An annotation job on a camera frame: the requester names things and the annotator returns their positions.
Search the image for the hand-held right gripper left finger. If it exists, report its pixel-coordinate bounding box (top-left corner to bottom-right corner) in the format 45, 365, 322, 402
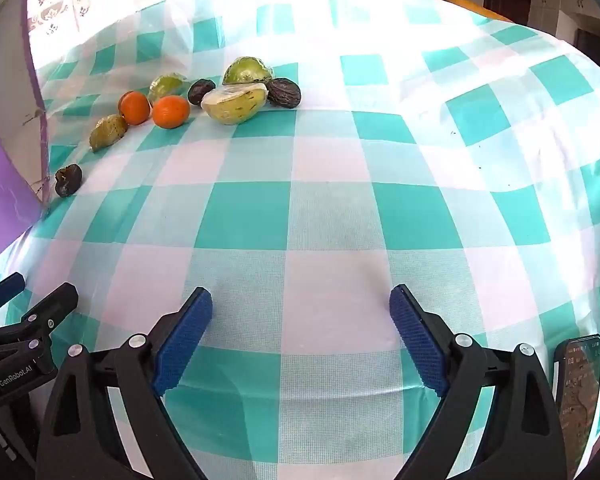
35, 286, 214, 480

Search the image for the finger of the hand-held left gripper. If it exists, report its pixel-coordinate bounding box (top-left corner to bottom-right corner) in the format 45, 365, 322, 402
0, 272, 26, 330
0, 282, 79, 361

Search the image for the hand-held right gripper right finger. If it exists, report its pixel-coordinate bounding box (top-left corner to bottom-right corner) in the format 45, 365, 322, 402
389, 284, 569, 480

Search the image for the shrivelled dark passion fruit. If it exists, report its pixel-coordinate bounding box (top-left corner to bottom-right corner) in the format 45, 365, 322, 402
54, 163, 83, 197

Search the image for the small green guava piece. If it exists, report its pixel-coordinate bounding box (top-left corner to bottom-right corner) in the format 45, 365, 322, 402
89, 114, 128, 153

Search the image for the orange tangerine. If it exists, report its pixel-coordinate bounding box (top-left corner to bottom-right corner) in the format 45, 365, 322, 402
152, 95, 191, 130
118, 91, 152, 126

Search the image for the small dark passion fruit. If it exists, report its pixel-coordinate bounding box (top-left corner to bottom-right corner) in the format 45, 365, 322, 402
187, 79, 217, 106

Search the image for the large green guava half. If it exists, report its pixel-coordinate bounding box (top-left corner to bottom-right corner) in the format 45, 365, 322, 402
222, 56, 274, 86

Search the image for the purple bag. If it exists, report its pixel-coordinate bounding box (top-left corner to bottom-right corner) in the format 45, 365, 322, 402
0, 0, 51, 263

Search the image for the teal white checkered tablecloth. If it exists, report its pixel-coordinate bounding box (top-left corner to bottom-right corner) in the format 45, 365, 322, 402
0, 0, 600, 480

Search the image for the black smartphone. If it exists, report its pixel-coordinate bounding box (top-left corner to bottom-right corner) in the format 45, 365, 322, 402
552, 333, 600, 479

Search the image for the yellow furniture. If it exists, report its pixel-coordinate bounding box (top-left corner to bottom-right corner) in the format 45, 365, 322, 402
425, 0, 514, 24

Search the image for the grey cabinet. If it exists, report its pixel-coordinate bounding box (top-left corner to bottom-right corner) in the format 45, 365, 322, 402
484, 0, 600, 67

